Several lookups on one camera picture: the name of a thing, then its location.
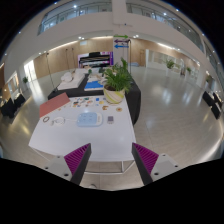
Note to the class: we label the blue model board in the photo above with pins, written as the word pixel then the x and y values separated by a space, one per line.
pixel 94 85

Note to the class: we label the tall black lamp stand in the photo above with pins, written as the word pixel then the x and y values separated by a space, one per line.
pixel 50 71

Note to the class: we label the potted plant in striped pot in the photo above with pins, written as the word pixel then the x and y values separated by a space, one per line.
pixel 115 95

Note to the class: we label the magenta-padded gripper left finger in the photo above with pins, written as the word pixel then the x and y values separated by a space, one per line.
pixel 77 159

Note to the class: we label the purple-framed display screen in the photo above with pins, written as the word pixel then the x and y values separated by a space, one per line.
pixel 95 60

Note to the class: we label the arrow direction sign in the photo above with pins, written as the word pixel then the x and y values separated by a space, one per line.
pixel 121 41

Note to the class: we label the far potted plant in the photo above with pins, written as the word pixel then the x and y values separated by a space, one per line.
pixel 25 80
pixel 170 63

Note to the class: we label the black-clothed display table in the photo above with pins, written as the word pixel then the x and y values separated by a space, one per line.
pixel 135 96

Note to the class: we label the red notebook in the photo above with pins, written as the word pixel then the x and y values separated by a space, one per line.
pixel 54 104

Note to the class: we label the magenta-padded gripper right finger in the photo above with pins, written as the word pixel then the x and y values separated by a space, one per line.
pixel 146 159

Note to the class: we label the round orange sticker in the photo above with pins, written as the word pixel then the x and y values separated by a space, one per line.
pixel 119 109

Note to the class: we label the white architectural model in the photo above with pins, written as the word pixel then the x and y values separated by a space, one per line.
pixel 70 81

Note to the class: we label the light blue power strip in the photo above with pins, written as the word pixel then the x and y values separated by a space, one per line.
pixel 89 119

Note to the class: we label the group of black chairs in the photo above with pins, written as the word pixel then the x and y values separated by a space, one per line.
pixel 213 103
pixel 11 105

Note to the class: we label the orange figure sticker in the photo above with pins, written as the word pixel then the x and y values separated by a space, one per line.
pixel 105 107

